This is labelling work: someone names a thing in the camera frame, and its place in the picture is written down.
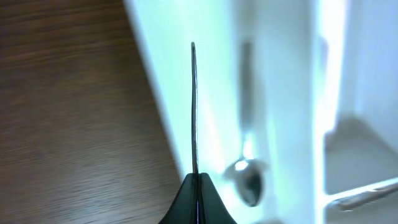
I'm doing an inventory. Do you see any small steel teaspoon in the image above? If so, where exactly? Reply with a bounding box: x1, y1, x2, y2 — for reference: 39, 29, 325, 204
191, 42, 198, 174
224, 39, 266, 207

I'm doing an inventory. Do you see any white plastic cutlery tray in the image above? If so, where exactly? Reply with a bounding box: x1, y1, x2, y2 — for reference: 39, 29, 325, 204
124, 0, 397, 223

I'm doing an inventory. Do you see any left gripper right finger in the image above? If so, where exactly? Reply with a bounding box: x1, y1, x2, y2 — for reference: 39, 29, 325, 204
198, 173, 236, 224

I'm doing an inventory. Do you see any pink plastic knife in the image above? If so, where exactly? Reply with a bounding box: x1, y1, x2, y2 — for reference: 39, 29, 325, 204
320, 36, 339, 147

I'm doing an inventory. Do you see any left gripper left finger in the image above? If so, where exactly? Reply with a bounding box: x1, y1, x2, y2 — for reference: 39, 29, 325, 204
159, 173, 198, 224

